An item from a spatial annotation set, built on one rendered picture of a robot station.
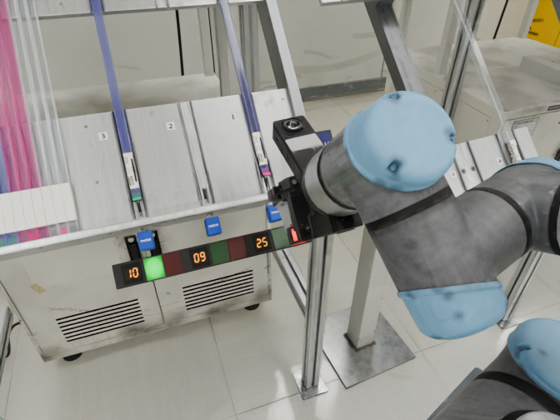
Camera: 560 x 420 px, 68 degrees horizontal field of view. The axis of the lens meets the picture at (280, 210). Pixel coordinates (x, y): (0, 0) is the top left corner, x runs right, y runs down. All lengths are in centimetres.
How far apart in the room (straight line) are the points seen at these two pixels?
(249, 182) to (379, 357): 82
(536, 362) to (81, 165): 66
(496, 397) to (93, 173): 62
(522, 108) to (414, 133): 120
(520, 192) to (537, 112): 115
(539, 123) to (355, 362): 96
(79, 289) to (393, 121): 104
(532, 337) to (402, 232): 23
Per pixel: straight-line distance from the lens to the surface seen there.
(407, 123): 31
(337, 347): 138
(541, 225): 41
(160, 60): 264
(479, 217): 37
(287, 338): 140
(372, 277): 114
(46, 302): 126
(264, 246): 73
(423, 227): 33
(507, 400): 48
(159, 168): 73
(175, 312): 134
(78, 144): 75
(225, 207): 69
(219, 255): 72
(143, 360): 142
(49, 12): 86
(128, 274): 72
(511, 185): 42
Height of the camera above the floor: 114
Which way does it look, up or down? 37 degrees down
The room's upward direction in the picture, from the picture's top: straight up
